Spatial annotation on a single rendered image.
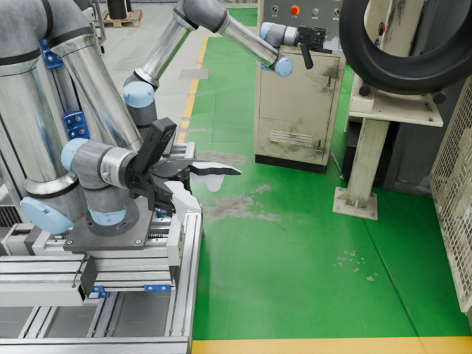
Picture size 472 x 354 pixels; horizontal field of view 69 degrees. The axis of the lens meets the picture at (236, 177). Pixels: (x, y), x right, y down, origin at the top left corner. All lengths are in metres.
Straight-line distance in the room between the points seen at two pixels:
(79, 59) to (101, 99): 0.09
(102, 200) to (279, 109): 1.78
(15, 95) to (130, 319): 0.98
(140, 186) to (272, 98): 1.78
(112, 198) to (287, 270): 1.26
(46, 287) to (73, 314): 0.48
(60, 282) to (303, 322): 1.05
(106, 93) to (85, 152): 0.16
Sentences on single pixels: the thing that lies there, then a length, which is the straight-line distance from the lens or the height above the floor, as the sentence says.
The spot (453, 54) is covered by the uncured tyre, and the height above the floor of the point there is 1.02.
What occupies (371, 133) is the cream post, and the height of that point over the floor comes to 0.54.
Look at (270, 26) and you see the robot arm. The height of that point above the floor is 1.11.
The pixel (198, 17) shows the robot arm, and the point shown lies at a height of 1.19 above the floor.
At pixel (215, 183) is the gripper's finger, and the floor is 1.02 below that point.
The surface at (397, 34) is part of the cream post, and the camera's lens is 1.87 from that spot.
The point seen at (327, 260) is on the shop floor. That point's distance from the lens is 1.95.
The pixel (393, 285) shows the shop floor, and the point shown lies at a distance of 1.95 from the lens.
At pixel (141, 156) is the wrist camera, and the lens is 0.63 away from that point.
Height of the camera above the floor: 1.41
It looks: 35 degrees down
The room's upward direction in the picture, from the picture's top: straight up
